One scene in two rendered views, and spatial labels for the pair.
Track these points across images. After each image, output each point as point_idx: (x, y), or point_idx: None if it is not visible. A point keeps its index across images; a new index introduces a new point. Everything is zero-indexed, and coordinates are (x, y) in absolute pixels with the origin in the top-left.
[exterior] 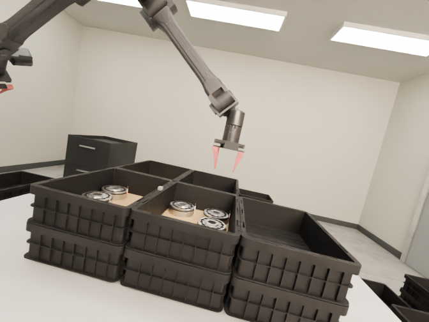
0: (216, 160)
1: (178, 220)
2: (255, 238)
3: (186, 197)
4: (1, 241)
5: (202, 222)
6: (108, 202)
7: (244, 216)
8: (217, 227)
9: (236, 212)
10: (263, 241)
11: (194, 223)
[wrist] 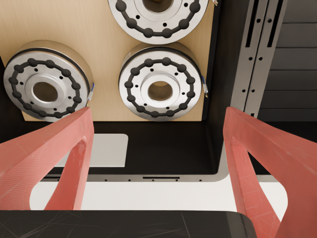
0: (71, 147)
1: (92, 177)
2: (259, 176)
3: None
4: None
5: (126, 10)
6: None
7: (268, 71)
8: (179, 21)
9: (243, 51)
10: (274, 180)
11: (127, 177)
